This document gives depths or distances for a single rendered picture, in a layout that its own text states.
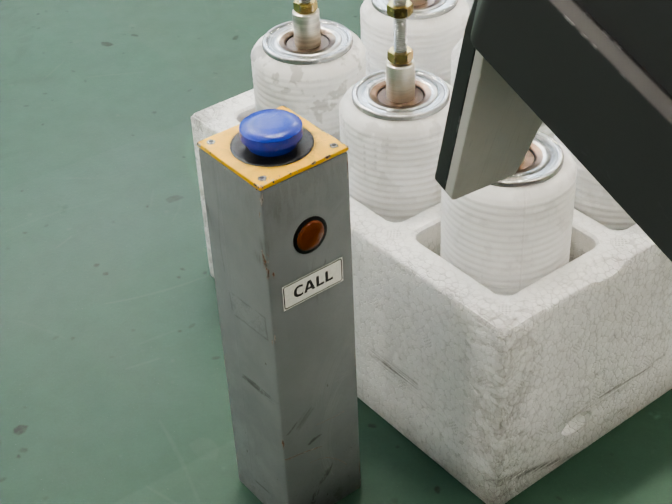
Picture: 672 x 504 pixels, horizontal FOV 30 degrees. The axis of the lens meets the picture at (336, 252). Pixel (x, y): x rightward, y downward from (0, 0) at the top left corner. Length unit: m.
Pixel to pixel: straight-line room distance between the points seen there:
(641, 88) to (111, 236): 1.09
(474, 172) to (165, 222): 1.01
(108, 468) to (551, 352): 0.37
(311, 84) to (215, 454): 0.31
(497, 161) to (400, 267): 0.63
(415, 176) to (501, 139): 0.67
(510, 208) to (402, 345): 0.16
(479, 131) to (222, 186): 0.53
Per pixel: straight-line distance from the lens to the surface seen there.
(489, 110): 0.28
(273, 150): 0.78
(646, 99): 0.21
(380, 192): 0.97
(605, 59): 0.21
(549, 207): 0.88
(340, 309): 0.86
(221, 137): 0.81
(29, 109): 1.52
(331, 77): 1.02
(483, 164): 0.29
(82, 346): 1.15
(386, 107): 0.95
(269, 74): 1.03
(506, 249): 0.89
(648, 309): 0.99
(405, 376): 0.98
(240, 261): 0.82
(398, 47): 0.95
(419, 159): 0.95
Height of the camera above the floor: 0.74
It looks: 37 degrees down
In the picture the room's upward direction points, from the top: 3 degrees counter-clockwise
